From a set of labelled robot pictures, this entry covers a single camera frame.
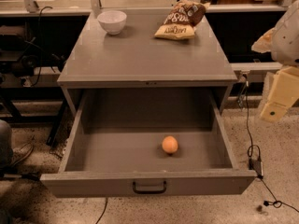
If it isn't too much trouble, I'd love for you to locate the black cable under drawer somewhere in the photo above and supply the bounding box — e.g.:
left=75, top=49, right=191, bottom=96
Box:
left=94, top=197, right=109, bottom=224

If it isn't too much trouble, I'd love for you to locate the brown chip bag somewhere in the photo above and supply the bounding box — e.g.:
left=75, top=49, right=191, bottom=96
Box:
left=154, top=0, right=210, bottom=40

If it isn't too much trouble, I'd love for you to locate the person's shoe and leg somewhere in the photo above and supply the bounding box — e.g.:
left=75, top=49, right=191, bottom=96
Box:
left=0, top=120, right=34, bottom=171

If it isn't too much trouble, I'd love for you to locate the white ceramic bowl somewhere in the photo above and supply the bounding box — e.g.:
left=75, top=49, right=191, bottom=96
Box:
left=97, top=10, right=127, bottom=35

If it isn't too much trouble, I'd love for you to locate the orange fruit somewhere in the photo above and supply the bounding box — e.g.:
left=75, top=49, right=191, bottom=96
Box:
left=162, top=136, right=178, bottom=154

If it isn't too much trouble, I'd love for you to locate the dark machinery on left shelf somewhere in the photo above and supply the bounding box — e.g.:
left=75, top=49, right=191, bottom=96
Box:
left=0, top=23, right=65, bottom=77

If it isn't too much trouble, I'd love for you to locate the black cable on left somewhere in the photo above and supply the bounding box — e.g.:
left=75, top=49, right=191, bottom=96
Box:
left=29, top=6, right=54, bottom=88

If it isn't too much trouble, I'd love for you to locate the grey metal cabinet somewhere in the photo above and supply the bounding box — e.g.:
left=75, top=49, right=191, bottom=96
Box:
left=58, top=7, right=236, bottom=112

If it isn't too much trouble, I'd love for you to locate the open grey drawer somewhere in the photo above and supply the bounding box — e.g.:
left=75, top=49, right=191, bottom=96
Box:
left=41, top=88, right=255, bottom=197

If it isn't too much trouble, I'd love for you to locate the black drawer handle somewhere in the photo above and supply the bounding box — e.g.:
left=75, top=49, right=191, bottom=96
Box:
left=132, top=181, right=167, bottom=195

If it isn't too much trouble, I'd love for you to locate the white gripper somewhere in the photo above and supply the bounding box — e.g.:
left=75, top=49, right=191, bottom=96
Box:
left=251, top=1, right=299, bottom=122

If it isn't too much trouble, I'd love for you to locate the black cable with adapter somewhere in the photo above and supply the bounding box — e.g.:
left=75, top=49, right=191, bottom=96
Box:
left=239, top=73, right=299, bottom=214

